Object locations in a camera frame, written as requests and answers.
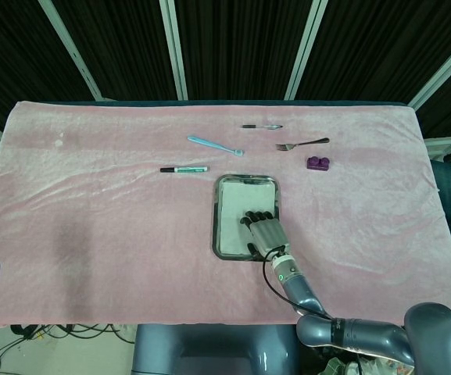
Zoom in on light blue toothbrush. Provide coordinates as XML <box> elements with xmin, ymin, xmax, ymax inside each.
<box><xmin>187</xmin><ymin>134</ymin><xmax>245</xmax><ymax>157</ymax></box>

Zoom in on metal fork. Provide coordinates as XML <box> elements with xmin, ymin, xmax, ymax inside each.
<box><xmin>274</xmin><ymin>137</ymin><xmax>331</xmax><ymax>152</ymax></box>

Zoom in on pink plush table cloth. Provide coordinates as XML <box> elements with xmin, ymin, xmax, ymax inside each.
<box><xmin>0</xmin><ymin>100</ymin><xmax>451</xmax><ymax>331</ymax></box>

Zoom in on black curtain backdrop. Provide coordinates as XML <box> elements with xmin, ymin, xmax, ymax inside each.
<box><xmin>0</xmin><ymin>0</ymin><xmax>451</xmax><ymax>138</ymax></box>

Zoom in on right black grey robot hand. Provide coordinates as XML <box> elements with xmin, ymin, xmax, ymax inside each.
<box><xmin>239</xmin><ymin>209</ymin><xmax>292</xmax><ymax>263</ymax></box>

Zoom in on white cloth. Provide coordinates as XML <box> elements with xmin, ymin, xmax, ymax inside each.
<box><xmin>218</xmin><ymin>182</ymin><xmax>277</xmax><ymax>257</ymax></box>

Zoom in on purple toy building block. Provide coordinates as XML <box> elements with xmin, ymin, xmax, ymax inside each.
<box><xmin>306</xmin><ymin>155</ymin><xmax>331</xmax><ymax>172</ymax></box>

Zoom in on green whiteboard marker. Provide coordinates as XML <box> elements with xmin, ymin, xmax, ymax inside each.
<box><xmin>159</xmin><ymin>166</ymin><xmax>211</xmax><ymax>174</ymax></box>

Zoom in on blue-grey robot torso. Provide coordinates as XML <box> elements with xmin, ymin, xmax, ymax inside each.
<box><xmin>131</xmin><ymin>323</ymin><xmax>301</xmax><ymax>375</ymax></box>

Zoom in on silver metal tray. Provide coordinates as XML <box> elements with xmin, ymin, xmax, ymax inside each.
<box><xmin>211</xmin><ymin>173</ymin><xmax>282</xmax><ymax>263</ymax></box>

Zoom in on black floor cables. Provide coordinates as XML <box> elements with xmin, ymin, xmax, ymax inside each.
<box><xmin>0</xmin><ymin>322</ymin><xmax>137</xmax><ymax>375</ymax></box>

